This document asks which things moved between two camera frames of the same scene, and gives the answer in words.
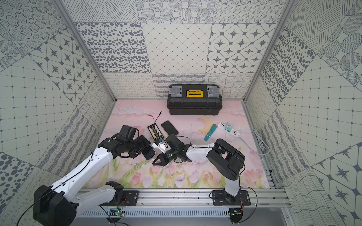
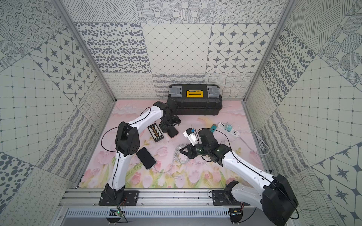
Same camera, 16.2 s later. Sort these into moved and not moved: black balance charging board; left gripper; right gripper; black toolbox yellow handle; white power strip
Moved: left gripper; right gripper
Not moved: black toolbox yellow handle; black balance charging board; white power strip
